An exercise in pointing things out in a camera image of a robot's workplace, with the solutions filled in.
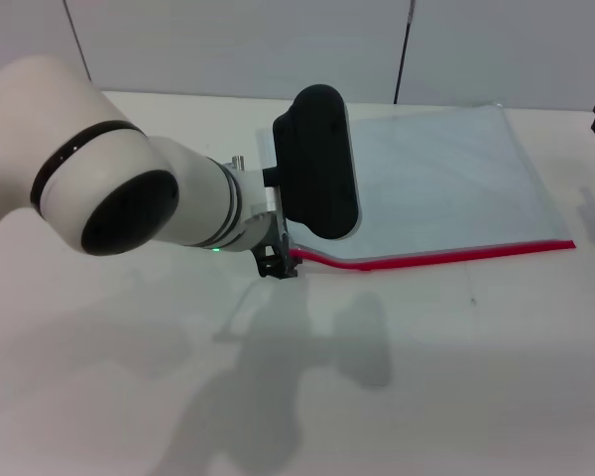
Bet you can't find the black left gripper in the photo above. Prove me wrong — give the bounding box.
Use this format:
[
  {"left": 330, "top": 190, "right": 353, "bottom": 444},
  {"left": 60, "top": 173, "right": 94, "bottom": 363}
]
[{"left": 255, "top": 213, "right": 301, "bottom": 282}]

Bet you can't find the clear document bag red zipper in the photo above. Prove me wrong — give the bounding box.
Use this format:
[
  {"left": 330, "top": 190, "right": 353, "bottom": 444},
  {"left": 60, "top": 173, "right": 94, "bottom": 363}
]
[{"left": 255, "top": 101, "right": 576, "bottom": 274}]

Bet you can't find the black vertical pole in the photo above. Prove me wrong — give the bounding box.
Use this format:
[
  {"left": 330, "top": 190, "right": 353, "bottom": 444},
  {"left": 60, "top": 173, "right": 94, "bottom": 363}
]
[{"left": 393, "top": 0, "right": 417, "bottom": 105}]

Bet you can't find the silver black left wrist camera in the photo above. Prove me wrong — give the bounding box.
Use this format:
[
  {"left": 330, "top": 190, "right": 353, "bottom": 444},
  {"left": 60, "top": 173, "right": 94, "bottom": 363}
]
[{"left": 271, "top": 82, "right": 363, "bottom": 243}]

